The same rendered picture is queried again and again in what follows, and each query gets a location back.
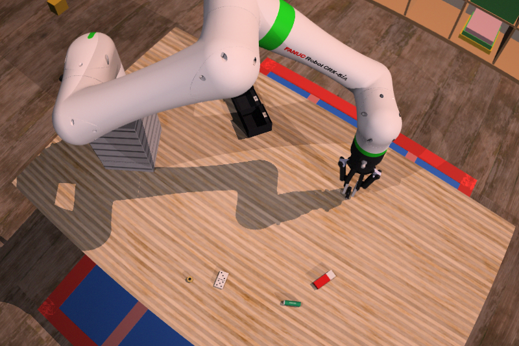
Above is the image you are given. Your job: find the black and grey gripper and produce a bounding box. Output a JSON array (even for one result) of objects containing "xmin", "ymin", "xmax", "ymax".
[{"xmin": 338, "ymin": 155, "xmax": 381, "ymax": 197}]

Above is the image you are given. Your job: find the black three-compartment bin rack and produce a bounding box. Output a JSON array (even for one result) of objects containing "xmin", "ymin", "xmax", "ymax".
[{"xmin": 231, "ymin": 86, "xmax": 272, "ymax": 138}]

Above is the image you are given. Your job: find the red and white eraser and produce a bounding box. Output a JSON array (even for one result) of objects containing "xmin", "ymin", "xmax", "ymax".
[{"xmin": 313, "ymin": 270, "xmax": 335, "ymax": 289}]

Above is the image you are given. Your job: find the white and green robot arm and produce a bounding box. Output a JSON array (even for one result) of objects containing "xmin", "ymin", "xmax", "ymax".
[{"xmin": 52, "ymin": 0, "xmax": 402, "ymax": 169}]

